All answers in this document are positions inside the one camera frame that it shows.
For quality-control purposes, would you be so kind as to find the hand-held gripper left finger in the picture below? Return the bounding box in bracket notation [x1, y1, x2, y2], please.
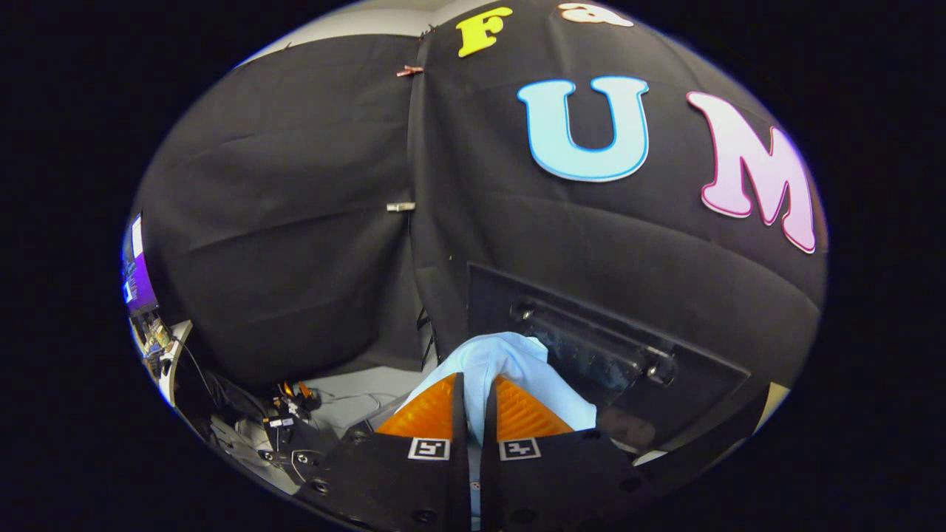
[296, 372, 472, 532]

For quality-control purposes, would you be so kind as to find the black backdrop cloth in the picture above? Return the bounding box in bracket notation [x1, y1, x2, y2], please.
[129, 0, 828, 392]

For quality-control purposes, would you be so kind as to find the cluttered desk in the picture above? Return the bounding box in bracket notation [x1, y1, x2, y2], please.
[129, 310, 194, 409]

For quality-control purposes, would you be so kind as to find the light blue shirt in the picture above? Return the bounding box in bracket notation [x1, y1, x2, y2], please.
[399, 332, 598, 447]

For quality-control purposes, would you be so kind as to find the dark washing machine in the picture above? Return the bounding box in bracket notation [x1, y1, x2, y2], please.
[591, 384, 771, 488]

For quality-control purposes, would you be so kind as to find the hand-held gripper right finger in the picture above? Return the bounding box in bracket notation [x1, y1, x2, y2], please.
[480, 375, 667, 532]

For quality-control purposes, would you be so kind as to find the computer monitor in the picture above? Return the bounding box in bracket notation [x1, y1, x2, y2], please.
[121, 213, 160, 317]

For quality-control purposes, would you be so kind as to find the black device with orange parts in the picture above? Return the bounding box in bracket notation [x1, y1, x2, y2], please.
[255, 379, 348, 488]

